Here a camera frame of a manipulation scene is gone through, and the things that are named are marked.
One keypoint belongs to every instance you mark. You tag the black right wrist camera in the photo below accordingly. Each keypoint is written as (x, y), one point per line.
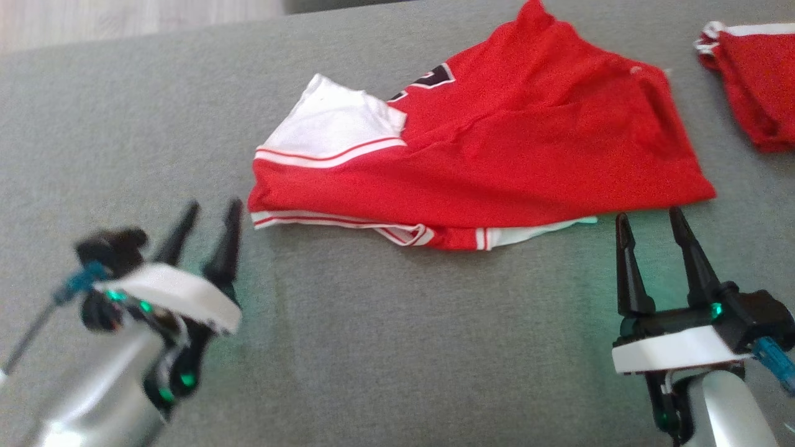
(761, 316)

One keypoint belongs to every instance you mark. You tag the crumpled red and white garment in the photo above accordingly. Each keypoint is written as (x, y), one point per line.
(758, 87)

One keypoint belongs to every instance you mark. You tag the red jersey with white trim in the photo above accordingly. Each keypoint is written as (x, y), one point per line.
(528, 149)

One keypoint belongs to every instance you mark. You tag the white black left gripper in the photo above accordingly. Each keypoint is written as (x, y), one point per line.
(180, 295)

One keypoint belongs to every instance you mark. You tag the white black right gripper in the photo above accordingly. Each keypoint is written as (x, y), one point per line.
(671, 351)

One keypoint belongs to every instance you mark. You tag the grey fabric sofa seat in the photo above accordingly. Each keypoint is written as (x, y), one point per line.
(404, 347)

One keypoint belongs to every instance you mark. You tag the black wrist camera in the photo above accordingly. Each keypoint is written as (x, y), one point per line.
(109, 245)
(761, 316)

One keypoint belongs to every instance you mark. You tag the grey sofa back cushion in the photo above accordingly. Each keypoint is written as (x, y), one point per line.
(335, 5)

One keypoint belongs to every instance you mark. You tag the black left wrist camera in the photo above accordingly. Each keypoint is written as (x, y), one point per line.
(109, 245)

